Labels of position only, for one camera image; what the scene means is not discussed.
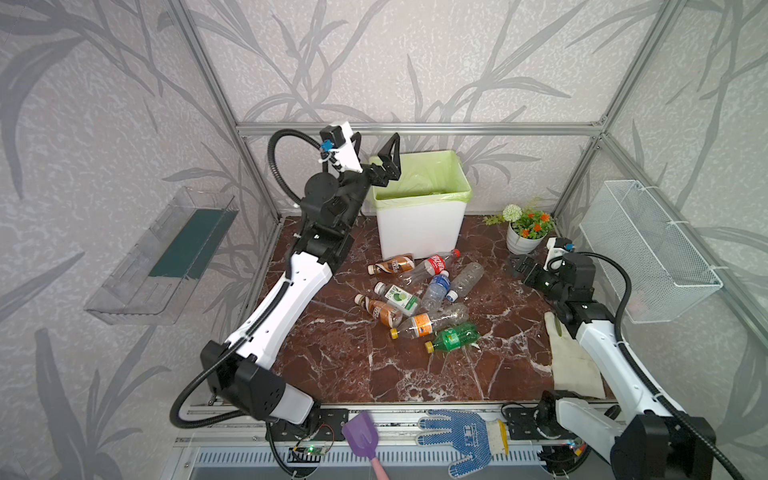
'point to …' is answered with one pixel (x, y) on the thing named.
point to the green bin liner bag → (426, 178)
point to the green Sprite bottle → (454, 338)
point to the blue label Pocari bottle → (436, 292)
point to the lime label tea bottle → (398, 299)
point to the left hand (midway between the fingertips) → (385, 126)
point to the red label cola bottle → (433, 266)
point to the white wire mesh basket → (658, 270)
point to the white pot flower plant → (527, 227)
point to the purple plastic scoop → (361, 433)
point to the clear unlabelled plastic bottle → (468, 278)
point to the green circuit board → (315, 450)
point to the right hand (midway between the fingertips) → (521, 253)
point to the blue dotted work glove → (470, 431)
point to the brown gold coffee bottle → (393, 266)
